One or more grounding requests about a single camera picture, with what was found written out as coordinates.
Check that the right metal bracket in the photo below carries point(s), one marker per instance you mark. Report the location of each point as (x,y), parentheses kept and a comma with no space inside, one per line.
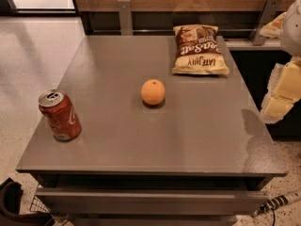
(267,15)

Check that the left metal bracket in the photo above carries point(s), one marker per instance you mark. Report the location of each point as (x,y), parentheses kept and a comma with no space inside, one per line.
(125,18)

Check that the metal bracket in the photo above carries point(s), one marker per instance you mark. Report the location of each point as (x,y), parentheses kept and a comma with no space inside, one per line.
(125,18)
(267,15)

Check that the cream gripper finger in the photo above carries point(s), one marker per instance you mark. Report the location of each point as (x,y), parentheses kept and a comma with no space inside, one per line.
(272,29)
(283,91)

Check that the grey drawer cabinet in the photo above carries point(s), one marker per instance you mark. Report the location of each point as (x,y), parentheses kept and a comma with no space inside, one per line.
(201,157)

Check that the wire mesh basket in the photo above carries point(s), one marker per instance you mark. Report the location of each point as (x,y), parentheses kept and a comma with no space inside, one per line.
(38,206)

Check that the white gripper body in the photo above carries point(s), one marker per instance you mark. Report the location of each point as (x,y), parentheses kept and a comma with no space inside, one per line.
(293,32)

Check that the dark robot base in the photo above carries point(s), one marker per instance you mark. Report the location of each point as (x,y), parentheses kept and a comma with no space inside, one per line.
(10,203)

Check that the red coke can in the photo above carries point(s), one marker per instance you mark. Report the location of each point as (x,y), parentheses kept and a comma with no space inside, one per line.
(57,108)

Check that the brown sea salt chip bag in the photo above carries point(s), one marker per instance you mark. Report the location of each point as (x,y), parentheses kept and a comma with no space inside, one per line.
(197,50)

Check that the orange fruit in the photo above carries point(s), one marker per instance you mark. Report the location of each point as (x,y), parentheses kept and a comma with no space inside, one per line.
(153,92)

